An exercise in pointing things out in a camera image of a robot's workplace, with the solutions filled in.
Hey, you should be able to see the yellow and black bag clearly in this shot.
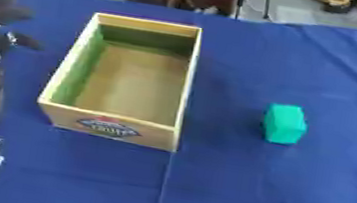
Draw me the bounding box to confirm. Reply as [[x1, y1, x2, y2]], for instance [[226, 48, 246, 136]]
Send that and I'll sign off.
[[299, 0, 357, 17]]

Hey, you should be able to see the green rectangular block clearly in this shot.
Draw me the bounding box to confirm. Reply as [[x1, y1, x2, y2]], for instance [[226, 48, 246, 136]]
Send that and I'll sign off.
[[258, 100, 312, 149]]

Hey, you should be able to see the tan cardboard box green inside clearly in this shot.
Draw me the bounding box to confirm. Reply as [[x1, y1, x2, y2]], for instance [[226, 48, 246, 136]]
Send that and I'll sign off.
[[32, 4, 206, 155]]

